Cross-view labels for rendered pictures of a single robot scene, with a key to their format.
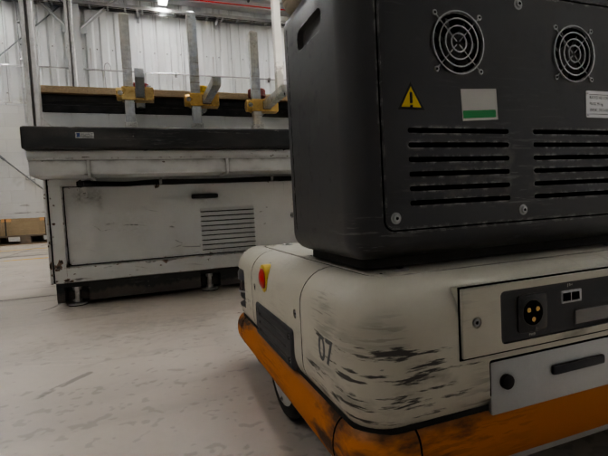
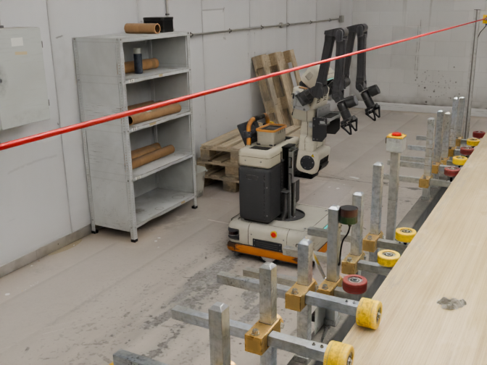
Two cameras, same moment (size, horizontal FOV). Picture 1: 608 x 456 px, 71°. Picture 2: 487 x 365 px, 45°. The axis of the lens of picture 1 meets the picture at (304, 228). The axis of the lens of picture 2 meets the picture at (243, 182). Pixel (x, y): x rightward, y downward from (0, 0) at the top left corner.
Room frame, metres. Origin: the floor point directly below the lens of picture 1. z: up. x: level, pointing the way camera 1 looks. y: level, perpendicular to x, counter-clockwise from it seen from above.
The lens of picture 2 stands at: (3.73, -3.15, 1.80)
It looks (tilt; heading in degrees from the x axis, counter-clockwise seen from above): 17 degrees down; 139
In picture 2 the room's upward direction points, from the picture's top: 1 degrees counter-clockwise
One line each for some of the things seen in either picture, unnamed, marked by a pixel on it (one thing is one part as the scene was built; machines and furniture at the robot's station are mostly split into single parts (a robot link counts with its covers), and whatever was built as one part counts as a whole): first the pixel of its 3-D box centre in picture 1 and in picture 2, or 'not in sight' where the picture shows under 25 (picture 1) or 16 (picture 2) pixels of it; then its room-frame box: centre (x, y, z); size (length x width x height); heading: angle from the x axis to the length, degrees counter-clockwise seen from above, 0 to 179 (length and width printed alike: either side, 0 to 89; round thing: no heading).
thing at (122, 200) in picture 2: not in sight; (140, 131); (-0.41, -0.64, 0.78); 0.90 x 0.45 x 1.55; 110
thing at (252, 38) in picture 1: (255, 89); (445, 150); (1.85, 0.17, 0.87); 0.04 x 0.04 x 0.48; 20
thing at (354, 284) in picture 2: not in sight; (354, 293); (2.63, -1.71, 0.85); 0.08 x 0.08 x 0.11
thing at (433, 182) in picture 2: not in sight; (414, 179); (1.97, -0.35, 0.82); 0.43 x 0.03 x 0.04; 20
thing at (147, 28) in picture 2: not in sight; (142, 28); (-0.46, -0.54, 1.59); 0.30 x 0.08 x 0.08; 20
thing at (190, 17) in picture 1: (194, 72); (453, 133); (1.76, 0.41, 0.93); 0.04 x 0.04 x 0.48; 20
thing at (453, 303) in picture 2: not in sight; (452, 301); (2.93, -1.62, 0.91); 0.09 x 0.07 x 0.02; 47
